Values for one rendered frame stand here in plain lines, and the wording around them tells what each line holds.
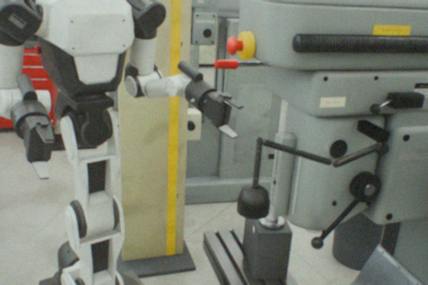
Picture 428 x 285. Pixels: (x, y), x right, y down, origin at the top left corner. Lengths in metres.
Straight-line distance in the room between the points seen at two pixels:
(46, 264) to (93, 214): 1.70
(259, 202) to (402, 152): 0.36
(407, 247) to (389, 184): 0.44
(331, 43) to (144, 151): 2.12
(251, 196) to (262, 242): 0.60
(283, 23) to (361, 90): 0.23
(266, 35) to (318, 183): 0.37
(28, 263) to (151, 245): 0.83
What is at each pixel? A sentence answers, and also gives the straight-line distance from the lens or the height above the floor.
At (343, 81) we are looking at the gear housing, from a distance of 0.97.
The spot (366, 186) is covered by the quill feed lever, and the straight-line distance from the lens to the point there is 1.10.
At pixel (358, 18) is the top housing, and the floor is 1.83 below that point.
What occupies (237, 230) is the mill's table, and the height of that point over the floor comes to 0.92.
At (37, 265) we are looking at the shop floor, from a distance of 3.36.
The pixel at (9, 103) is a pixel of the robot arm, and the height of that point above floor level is 1.56.
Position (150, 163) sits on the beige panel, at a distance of 2.91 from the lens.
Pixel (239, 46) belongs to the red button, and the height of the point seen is 1.76.
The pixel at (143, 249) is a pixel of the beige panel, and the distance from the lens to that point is 3.22.
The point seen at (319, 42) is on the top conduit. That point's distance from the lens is 0.87.
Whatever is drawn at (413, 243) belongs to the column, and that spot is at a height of 1.17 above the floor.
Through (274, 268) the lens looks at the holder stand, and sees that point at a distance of 1.63.
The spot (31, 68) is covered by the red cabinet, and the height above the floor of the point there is 0.78.
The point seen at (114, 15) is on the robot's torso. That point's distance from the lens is 1.47.
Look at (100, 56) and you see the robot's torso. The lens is 1.48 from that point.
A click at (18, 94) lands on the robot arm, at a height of 1.58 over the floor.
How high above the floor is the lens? 1.91
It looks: 21 degrees down
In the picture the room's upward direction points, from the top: 3 degrees clockwise
